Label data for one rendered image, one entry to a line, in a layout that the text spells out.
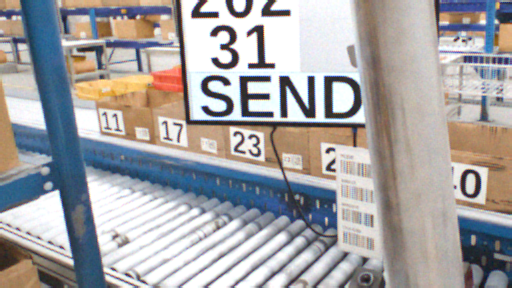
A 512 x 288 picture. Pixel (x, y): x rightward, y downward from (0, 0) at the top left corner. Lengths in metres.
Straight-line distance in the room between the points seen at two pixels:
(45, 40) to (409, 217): 0.38
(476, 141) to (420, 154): 1.18
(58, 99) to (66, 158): 0.06
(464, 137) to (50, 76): 1.36
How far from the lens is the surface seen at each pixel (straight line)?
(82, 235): 0.55
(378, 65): 0.46
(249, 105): 0.89
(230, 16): 0.89
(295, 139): 1.59
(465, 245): 1.43
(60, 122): 0.51
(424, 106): 0.46
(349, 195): 0.80
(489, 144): 1.63
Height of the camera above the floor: 1.49
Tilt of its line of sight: 15 degrees down
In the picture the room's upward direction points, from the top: 2 degrees counter-clockwise
